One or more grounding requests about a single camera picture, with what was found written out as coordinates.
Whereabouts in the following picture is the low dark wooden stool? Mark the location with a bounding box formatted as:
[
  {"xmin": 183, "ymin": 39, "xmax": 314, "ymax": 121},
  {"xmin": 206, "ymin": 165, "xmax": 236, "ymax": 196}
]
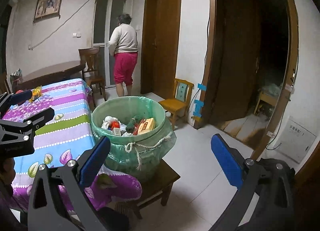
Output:
[{"xmin": 114, "ymin": 159, "xmax": 181, "ymax": 220}]

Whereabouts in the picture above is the orange medicine box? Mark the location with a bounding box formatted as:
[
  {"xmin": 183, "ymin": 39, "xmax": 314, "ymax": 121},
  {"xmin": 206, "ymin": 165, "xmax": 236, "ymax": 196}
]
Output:
[{"xmin": 137, "ymin": 118, "xmax": 156, "ymax": 135}]

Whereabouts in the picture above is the white wall box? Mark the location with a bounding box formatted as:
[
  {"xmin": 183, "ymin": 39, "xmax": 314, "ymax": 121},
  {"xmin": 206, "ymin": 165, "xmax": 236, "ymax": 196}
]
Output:
[{"xmin": 276, "ymin": 117, "xmax": 316, "ymax": 163}]

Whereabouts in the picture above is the colourful striped tablecloth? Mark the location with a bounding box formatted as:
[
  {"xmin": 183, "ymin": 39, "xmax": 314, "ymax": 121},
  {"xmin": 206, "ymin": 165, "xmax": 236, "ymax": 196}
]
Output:
[{"xmin": 3, "ymin": 79, "xmax": 142, "ymax": 211}]

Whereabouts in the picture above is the dark wooden dining table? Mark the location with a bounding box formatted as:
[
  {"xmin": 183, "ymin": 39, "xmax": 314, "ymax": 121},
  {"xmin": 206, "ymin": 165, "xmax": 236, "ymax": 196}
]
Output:
[{"xmin": 16, "ymin": 61, "xmax": 86, "ymax": 91}]

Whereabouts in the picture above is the framed wall picture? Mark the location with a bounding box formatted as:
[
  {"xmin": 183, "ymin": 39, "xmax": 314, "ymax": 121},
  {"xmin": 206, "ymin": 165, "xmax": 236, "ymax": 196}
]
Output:
[{"xmin": 33, "ymin": 0, "xmax": 62, "ymax": 23}]

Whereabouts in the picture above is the small yellow wooden chair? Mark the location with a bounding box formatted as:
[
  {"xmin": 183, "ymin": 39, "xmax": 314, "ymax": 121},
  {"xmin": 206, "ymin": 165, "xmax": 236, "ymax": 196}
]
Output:
[{"xmin": 159, "ymin": 78, "xmax": 194, "ymax": 130}]

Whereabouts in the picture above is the brown wooden door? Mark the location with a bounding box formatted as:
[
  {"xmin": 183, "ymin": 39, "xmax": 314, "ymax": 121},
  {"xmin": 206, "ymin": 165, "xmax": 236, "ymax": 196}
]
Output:
[{"xmin": 140, "ymin": 0, "xmax": 181, "ymax": 99}]

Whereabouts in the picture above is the glass balcony door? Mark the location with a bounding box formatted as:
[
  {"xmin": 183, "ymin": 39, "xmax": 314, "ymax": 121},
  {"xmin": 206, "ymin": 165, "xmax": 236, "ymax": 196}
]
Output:
[{"xmin": 92, "ymin": 0, "xmax": 126, "ymax": 88}]

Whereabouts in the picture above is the green lined trash bin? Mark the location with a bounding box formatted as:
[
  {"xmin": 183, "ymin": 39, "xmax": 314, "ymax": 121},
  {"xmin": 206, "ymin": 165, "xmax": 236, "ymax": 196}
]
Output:
[{"xmin": 91, "ymin": 96, "xmax": 177, "ymax": 182}]

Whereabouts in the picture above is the yellow crumpled wrapper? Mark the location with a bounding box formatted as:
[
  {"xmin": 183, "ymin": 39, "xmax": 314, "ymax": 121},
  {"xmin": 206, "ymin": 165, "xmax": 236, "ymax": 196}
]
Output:
[{"xmin": 29, "ymin": 86, "xmax": 42, "ymax": 102}]

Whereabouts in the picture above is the red cigarette pack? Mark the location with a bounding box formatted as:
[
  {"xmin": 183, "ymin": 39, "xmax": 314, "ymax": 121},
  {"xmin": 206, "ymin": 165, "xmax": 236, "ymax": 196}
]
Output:
[{"xmin": 110, "ymin": 120, "xmax": 121, "ymax": 136}]

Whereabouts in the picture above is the green scouring pad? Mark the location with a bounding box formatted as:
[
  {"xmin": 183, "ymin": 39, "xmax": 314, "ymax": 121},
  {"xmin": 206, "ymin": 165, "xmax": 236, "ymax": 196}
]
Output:
[{"xmin": 126, "ymin": 115, "xmax": 144, "ymax": 133}]

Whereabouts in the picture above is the dark wooden dining chair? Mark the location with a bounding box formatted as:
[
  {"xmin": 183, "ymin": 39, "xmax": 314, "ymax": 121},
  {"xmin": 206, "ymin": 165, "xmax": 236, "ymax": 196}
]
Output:
[{"xmin": 78, "ymin": 46, "xmax": 107, "ymax": 101}]

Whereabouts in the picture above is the person in white sweater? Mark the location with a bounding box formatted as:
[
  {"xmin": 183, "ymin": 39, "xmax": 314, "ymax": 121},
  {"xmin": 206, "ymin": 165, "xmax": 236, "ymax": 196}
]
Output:
[{"xmin": 107, "ymin": 13, "xmax": 138, "ymax": 97}]

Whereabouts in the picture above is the person's left hand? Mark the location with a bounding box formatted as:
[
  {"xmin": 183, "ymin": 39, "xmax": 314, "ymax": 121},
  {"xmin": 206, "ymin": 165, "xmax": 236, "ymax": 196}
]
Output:
[{"xmin": 1, "ymin": 158, "xmax": 16, "ymax": 195}]

